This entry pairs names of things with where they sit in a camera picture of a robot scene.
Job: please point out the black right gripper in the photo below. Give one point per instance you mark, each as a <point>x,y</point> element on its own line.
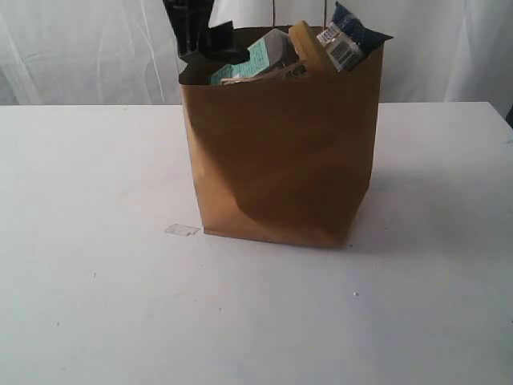
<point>197,42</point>

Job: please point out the clear jar with yellow lid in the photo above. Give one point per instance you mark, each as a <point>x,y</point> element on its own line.
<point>294,52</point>

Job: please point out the brown paper bag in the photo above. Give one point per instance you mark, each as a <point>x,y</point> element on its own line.
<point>283,159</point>

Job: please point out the long noodle package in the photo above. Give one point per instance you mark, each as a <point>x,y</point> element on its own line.
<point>347,41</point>

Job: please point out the clear tape piece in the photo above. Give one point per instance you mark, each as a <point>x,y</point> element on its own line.
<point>181,230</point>

